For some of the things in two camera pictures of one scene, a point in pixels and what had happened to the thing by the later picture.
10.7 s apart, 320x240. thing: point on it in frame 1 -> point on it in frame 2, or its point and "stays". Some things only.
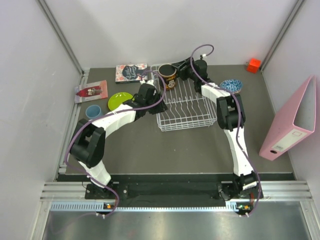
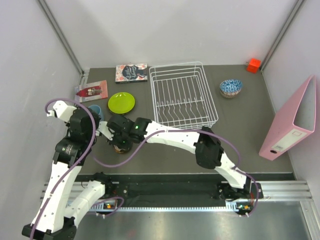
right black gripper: (181, 73) -> (115, 141)
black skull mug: (168, 72) -> (121, 149)
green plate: (117, 98) stays
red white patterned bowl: (234, 85) stays
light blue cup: (93, 111) stays
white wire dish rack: (186, 108) stays
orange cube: (253, 66) stays
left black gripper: (160, 107) -> (97, 119)
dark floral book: (131, 73) stays
